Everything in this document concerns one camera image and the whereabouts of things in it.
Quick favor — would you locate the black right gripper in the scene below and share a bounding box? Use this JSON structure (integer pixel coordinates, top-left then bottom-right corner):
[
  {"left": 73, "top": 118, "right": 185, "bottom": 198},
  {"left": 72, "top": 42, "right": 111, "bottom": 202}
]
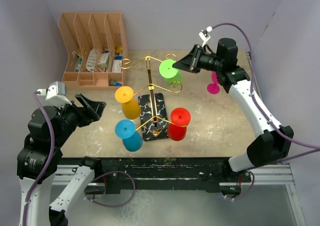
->
[{"left": 173, "top": 45, "right": 223, "bottom": 74}]

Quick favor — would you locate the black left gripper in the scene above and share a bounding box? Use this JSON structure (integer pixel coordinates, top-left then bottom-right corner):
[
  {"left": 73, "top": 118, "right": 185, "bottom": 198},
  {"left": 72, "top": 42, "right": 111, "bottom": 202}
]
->
[{"left": 54, "top": 92, "right": 106, "bottom": 145}]

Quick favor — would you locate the green plastic wine glass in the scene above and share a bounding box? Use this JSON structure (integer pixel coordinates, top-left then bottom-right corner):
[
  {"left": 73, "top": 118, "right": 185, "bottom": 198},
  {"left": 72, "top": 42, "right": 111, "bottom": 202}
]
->
[{"left": 158, "top": 59, "right": 183, "bottom": 86}]

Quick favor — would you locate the pink plastic wine glass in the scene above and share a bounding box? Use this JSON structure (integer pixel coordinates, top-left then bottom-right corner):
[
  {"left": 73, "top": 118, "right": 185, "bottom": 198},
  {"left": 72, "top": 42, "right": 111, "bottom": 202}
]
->
[{"left": 207, "top": 72, "right": 220, "bottom": 94}]

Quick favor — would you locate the orange plastic wine glass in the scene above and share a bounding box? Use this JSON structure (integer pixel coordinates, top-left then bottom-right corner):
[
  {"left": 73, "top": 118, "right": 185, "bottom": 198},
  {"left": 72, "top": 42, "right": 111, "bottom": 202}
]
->
[{"left": 115, "top": 86, "right": 141, "bottom": 120}]

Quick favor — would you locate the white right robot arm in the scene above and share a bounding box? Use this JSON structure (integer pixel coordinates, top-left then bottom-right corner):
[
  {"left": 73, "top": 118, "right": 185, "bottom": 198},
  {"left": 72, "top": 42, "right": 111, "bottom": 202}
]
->
[{"left": 173, "top": 38, "right": 294, "bottom": 181}]

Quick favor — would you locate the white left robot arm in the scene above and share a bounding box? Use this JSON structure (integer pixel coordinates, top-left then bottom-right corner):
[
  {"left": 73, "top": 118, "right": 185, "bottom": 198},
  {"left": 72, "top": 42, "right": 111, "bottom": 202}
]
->
[{"left": 17, "top": 91, "right": 106, "bottom": 225}]

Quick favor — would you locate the blue plastic wine glass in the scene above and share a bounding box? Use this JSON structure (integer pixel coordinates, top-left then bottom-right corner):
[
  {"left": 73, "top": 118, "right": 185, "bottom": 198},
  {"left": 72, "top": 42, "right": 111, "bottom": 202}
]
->
[{"left": 115, "top": 119, "right": 143, "bottom": 152}]

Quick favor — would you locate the red plastic wine glass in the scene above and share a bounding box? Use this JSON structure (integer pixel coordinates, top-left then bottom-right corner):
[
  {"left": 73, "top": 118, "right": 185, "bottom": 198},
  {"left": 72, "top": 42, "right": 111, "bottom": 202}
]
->
[{"left": 168, "top": 107, "right": 191, "bottom": 141}]

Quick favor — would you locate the grey blue small bottle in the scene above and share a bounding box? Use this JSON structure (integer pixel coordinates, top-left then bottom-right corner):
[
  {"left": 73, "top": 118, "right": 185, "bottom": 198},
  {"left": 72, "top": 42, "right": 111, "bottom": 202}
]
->
[{"left": 109, "top": 80, "right": 122, "bottom": 87}]

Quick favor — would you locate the white printed label packet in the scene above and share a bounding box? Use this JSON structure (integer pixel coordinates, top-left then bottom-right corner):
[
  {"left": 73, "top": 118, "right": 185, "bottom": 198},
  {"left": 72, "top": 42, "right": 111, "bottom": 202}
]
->
[{"left": 85, "top": 48, "right": 97, "bottom": 72}]

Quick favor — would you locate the white blue labelled box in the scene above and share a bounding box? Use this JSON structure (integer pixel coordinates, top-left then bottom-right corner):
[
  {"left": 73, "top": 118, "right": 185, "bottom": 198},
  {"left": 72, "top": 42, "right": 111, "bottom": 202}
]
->
[{"left": 111, "top": 56, "right": 123, "bottom": 73}]

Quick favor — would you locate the white red medicine box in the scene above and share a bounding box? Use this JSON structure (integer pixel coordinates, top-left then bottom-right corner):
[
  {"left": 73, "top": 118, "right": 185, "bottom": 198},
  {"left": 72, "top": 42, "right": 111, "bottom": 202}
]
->
[{"left": 97, "top": 53, "right": 110, "bottom": 69}]

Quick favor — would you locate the peach plastic desk organizer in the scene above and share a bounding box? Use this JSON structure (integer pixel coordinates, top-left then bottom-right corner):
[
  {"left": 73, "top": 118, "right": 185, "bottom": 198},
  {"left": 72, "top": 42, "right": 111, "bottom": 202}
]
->
[{"left": 58, "top": 12, "right": 129, "bottom": 91}]

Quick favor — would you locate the yellow round object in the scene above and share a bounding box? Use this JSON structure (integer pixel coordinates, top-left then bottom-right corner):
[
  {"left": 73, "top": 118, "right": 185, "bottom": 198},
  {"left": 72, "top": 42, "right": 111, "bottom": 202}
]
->
[{"left": 115, "top": 45, "right": 123, "bottom": 54}]

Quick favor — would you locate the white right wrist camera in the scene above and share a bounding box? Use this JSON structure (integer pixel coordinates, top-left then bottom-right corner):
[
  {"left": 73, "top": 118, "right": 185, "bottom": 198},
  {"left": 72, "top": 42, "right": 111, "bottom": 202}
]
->
[{"left": 198, "top": 27, "right": 213, "bottom": 48}]

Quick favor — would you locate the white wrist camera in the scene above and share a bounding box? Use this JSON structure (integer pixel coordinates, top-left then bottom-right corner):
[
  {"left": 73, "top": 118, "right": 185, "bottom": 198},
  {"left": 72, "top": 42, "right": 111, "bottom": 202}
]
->
[
  {"left": 198, "top": 27, "right": 213, "bottom": 48},
  {"left": 35, "top": 81, "right": 72, "bottom": 107}
]

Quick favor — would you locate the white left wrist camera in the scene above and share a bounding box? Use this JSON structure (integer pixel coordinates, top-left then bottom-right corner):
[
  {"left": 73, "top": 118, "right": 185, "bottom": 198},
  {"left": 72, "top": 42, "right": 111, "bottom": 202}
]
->
[{"left": 35, "top": 81, "right": 72, "bottom": 107}]

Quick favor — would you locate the gold wire glass rack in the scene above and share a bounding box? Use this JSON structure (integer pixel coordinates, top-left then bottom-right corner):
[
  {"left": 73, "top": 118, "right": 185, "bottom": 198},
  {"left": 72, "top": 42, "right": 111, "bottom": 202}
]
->
[{"left": 119, "top": 53, "right": 190, "bottom": 142}]

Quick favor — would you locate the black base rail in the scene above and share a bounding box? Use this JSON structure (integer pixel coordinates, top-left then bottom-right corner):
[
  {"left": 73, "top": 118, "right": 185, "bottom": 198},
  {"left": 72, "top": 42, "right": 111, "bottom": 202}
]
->
[{"left": 72, "top": 156, "right": 253, "bottom": 194}]

